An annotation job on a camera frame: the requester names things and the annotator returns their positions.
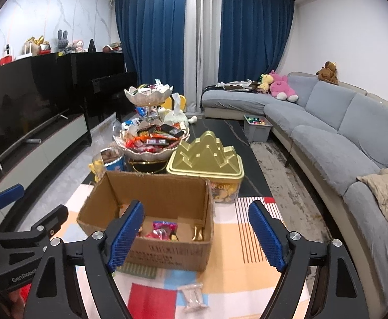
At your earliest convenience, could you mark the white plastic bag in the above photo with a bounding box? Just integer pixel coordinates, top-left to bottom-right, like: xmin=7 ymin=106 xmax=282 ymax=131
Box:
xmin=159 ymin=108 xmax=198 ymax=127

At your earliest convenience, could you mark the yellow bear toy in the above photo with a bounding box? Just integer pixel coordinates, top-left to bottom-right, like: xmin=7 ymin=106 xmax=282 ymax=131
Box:
xmin=88 ymin=159 xmax=105 ymax=183

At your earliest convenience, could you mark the clear jar with blue label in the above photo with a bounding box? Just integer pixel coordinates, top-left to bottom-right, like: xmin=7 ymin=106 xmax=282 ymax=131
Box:
xmin=99 ymin=148 xmax=127 ymax=173

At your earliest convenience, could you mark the tiered white bowl stand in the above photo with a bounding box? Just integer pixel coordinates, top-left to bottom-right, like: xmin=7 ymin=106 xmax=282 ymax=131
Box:
xmin=112 ymin=85 xmax=191 ymax=173

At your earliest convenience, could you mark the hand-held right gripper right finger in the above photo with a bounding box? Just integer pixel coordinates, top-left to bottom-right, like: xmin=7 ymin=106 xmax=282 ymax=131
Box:
xmin=248 ymin=200 xmax=371 ymax=319

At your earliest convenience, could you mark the blue curtain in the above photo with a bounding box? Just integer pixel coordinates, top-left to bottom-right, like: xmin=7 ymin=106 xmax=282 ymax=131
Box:
xmin=114 ymin=0 xmax=189 ymax=107
xmin=218 ymin=0 xmax=295 ymax=83

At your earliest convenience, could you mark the grey bunny plush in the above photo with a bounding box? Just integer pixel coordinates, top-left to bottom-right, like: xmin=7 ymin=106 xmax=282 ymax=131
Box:
xmin=56 ymin=29 xmax=69 ymax=54

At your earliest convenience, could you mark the black curved television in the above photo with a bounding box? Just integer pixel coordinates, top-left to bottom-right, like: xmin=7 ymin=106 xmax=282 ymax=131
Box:
xmin=0 ymin=53 xmax=81 ymax=173

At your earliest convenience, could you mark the brown cardboard box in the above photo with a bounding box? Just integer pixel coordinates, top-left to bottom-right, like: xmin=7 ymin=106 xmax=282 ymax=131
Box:
xmin=76 ymin=171 xmax=214 ymax=272

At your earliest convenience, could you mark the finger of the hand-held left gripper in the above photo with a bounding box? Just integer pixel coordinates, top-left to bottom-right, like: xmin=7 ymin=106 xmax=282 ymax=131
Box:
xmin=0 ymin=183 xmax=25 ymax=221
xmin=0 ymin=205 xmax=69 ymax=246

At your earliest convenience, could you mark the pile of clothes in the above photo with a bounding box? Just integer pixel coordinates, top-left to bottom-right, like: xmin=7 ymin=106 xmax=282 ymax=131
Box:
xmin=217 ymin=80 xmax=261 ymax=92

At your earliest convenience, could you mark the beige blanket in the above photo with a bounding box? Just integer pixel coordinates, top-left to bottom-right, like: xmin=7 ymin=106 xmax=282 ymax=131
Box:
xmin=357 ymin=168 xmax=388 ymax=231

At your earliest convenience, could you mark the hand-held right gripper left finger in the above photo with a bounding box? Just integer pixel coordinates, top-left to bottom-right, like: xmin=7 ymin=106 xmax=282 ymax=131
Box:
xmin=23 ymin=200 xmax=145 ymax=319

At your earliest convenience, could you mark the white snack packet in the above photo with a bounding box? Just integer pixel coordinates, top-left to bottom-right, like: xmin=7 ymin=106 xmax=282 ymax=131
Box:
xmin=177 ymin=284 xmax=211 ymax=311

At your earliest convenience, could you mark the grey patterned rug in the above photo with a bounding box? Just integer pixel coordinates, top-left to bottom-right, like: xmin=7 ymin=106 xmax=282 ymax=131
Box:
xmin=250 ymin=136 xmax=334 ymax=240

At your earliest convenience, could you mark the white sheer curtain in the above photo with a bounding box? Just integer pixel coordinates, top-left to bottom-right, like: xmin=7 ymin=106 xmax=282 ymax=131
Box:
xmin=184 ymin=0 xmax=223 ymax=114

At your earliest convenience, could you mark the yellow plush toy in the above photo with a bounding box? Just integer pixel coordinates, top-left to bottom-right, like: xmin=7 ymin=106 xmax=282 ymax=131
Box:
xmin=257 ymin=74 xmax=274 ymax=92

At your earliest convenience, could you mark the gold lidded cookie tin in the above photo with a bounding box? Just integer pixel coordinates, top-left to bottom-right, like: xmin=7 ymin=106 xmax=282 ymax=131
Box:
xmin=166 ymin=131 xmax=245 ymax=204

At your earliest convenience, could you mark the pile of wrapped snacks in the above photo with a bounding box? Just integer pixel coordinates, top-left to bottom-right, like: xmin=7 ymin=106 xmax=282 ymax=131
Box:
xmin=129 ymin=83 xmax=170 ymax=95
xmin=121 ymin=123 xmax=186 ymax=150

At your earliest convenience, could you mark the pink plush toy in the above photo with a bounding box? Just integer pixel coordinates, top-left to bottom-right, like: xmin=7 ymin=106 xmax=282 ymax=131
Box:
xmin=269 ymin=70 xmax=299 ymax=102

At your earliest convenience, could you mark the grey storage bin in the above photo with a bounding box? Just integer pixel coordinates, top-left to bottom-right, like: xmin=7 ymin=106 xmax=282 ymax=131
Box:
xmin=243 ymin=115 xmax=273 ymax=143

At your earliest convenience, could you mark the yellow plastic chair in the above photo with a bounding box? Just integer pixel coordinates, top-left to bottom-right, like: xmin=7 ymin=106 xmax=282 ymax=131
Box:
xmin=161 ymin=95 xmax=187 ymax=112

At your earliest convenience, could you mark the white and red camera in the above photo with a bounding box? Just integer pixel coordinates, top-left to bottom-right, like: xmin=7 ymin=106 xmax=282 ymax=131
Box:
xmin=0 ymin=44 xmax=16 ymax=65

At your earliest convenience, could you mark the black upright piano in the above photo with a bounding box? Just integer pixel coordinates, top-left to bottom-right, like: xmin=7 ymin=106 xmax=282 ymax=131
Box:
xmin=69 ymin=51 xmax=138 ymax=123

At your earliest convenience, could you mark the grey sectional sofa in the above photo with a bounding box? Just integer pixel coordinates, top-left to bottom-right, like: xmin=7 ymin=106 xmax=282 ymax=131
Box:
xmin=201 ymin=71 xmax=388 ymax=306

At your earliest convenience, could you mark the red snack packet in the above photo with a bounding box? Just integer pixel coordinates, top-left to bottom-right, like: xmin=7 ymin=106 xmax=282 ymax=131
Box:
xmin=151 ymin=221 xmax=179 ymax=235

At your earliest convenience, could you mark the brown plush toy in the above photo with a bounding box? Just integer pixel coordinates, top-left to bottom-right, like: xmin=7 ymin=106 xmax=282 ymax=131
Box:
xmin=316 ymin=61 xmax=339 ymax=85

